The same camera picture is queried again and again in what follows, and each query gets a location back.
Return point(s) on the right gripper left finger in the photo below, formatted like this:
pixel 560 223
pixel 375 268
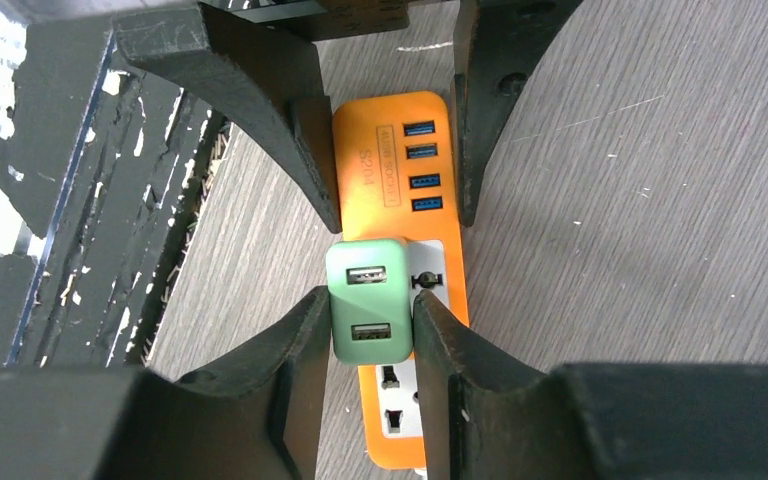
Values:
pixel 253 413

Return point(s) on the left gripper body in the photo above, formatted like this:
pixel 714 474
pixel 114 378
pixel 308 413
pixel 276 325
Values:
pixel 324 19

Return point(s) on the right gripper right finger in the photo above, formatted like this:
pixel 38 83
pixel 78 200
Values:
pixel 486 415

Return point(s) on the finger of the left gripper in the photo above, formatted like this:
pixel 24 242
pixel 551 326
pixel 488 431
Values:
pixel 266 81
pixel 497 45

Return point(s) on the orange power strip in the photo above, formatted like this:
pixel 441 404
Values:
pixel 396 178

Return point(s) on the green charger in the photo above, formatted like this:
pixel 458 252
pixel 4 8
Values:
pixel 369 286

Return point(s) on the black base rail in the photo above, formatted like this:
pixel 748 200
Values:
pixel 102 167

